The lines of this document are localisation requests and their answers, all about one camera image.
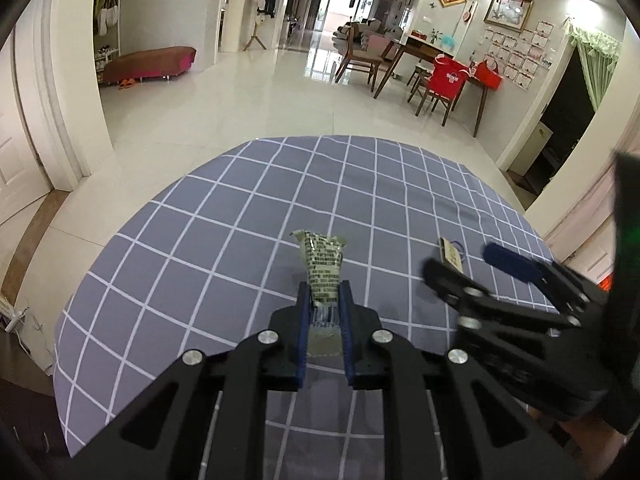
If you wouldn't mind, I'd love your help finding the grey checked tablecloth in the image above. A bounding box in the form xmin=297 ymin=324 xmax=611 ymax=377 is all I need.
xmin=54 ymin=136 xmax=550 ymax=453

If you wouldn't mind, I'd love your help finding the wooden dining chair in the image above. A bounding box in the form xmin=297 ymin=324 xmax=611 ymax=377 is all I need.
xmin=334 ymin=23 xmax=392 ymax=92

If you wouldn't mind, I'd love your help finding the green printed snack wrapper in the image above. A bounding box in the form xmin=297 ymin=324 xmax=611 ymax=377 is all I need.
xmin=291 ymin=230 xmax=346 ymax=327

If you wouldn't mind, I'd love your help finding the chair with red cover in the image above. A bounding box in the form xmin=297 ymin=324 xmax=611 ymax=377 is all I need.
xmin=408 ymin=54 xmax=472 ymax=127

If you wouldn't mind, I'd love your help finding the framed landscape painting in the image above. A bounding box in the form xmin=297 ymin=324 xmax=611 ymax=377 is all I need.
xmin=484 ymin=0 xmax=534 ymax=32

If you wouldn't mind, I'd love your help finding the green door curtain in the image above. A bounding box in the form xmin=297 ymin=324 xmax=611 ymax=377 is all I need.
xmin=565 ymin=20 xmax=622 ymax=112

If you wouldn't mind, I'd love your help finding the small paper tag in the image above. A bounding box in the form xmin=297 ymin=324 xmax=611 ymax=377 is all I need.
xmin=439 ymin=237 xmax=465 ymax=273

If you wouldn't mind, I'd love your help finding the right hand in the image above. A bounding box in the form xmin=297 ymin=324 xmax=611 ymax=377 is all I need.
xmin=527 ymin=406 xmax=634 ymax=479

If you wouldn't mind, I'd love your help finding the red upholstered bench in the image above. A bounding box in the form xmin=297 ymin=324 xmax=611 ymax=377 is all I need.
xmin=102 ymin=47 xmax=198 ymax=84

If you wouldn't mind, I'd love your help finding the clothes rack with shelves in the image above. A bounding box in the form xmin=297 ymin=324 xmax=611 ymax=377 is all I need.
xmin=93 ymin=0 xmax=122 ymax=84

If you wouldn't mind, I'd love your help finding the wooden dining table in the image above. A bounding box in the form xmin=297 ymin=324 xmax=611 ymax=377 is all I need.
xmin=373 ymin=34 xmax=490 ymax=139

